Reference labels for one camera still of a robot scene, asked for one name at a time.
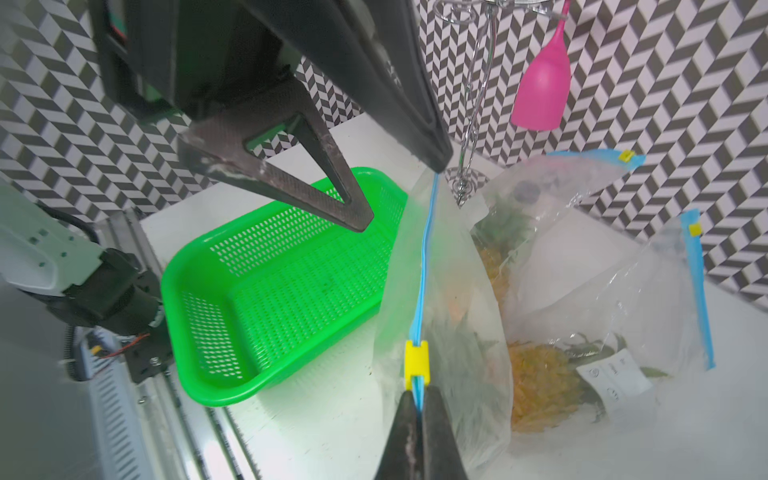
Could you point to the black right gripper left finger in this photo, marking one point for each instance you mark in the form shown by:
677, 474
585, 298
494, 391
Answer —
402, 457

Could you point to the clear zip-top bag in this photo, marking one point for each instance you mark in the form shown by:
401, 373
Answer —
546, 187
437, 280
656, 299

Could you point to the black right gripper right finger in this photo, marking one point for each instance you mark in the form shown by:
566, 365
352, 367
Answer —
441, 457

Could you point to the pink plastic wine glass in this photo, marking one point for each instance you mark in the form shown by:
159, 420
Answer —
543, 91

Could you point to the green plastic basket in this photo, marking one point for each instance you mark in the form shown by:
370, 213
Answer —
253, 301

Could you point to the aluminium front rail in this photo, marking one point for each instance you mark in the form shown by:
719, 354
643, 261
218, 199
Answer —
145, 425

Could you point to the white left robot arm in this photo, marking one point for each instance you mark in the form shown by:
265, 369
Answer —
59, 261

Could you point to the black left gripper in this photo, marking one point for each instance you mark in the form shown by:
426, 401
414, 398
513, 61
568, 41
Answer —
203, 57

